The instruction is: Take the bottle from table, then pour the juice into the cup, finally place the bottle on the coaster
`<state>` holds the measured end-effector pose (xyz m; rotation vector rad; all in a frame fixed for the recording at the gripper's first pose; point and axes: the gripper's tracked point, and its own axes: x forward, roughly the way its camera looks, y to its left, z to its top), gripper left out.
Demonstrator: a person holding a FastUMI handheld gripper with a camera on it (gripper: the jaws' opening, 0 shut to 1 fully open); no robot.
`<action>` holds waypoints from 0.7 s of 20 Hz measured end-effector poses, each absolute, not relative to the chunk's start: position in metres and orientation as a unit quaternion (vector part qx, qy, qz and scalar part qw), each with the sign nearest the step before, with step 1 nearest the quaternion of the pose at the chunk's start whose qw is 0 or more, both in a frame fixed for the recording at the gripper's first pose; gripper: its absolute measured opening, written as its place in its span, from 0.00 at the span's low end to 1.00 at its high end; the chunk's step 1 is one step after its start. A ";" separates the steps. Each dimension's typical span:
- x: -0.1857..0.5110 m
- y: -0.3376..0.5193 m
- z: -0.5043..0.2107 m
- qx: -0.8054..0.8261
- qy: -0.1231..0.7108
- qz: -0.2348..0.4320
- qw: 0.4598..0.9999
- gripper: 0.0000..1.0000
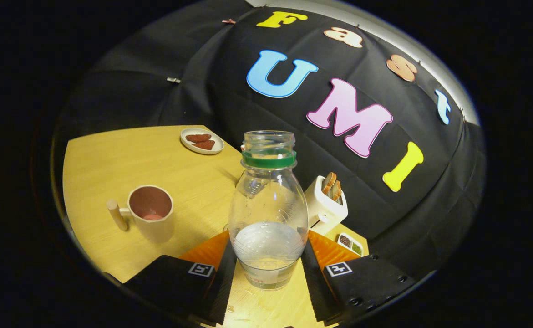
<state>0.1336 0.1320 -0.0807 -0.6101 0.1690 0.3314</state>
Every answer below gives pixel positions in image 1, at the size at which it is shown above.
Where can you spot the clear plastic juice bottle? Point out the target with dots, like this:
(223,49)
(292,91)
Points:
(268,246)

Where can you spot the silver clip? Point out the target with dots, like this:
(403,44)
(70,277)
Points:
(173,80)

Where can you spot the white toaster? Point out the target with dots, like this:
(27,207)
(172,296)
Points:
(323,212)

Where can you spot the orange clip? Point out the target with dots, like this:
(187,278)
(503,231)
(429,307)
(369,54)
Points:
(228,21)

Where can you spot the red food piece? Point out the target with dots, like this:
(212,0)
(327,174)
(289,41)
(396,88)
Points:
(204,145)
(198,137)

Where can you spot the black backdrop cloth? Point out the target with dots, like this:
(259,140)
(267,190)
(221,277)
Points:
(157,68)

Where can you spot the white divided bean tray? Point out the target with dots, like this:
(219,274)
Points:
(350,244)

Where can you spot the toast slice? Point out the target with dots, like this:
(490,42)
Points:
(336,190)
(328,182)

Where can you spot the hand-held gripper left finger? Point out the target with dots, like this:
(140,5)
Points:
(223,291)

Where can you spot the wooden table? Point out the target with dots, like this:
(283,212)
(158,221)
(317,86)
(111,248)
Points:
(111,173)

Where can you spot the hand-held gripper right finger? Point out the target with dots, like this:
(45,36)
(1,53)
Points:
(314,287)

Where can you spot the round white plate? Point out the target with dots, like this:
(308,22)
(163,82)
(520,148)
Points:
(186,142)

